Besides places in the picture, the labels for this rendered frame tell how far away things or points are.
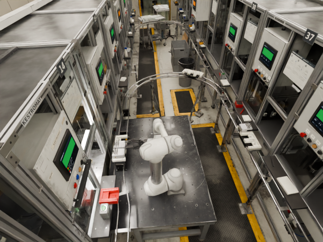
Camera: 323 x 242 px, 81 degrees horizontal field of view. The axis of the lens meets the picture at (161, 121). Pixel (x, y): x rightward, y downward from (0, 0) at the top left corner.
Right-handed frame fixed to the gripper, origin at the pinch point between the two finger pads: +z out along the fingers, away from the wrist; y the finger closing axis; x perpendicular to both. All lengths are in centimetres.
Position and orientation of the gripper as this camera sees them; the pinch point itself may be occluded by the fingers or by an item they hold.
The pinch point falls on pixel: (128, 144)
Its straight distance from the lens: 201.4
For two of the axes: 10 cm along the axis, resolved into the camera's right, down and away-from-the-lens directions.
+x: 0.7, 6.7, -7.4
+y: -0.3, -7.4, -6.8
